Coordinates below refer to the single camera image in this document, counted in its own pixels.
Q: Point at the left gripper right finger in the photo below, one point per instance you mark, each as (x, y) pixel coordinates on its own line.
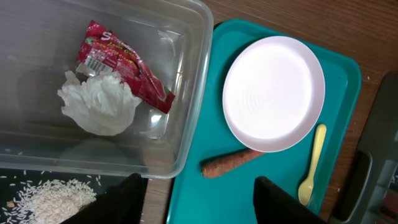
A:
(272, 205)

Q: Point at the grey dishwasher rack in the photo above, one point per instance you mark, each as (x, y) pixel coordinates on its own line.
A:
(370, 192)

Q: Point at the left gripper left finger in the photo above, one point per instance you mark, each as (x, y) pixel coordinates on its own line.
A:
(121, 204)

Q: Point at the white rice pile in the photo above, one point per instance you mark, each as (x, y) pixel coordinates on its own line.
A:
(49, 199)

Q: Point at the brown carrot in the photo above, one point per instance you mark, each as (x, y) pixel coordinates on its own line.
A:
(219, 165)

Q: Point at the black plastic tray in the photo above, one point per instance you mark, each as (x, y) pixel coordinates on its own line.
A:
(18, 193)

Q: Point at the red snack wrapper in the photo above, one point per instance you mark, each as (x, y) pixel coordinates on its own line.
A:
(103, 51)

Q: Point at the yellow plastic spoon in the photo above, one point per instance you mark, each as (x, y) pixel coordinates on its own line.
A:
(306, 187)

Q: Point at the large white plate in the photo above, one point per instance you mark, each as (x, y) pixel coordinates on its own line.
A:
(273, 94)

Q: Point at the clear plastic bin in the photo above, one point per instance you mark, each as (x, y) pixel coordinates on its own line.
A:
(40, 41)

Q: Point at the white napkin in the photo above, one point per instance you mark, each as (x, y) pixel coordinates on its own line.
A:
(102, 105)

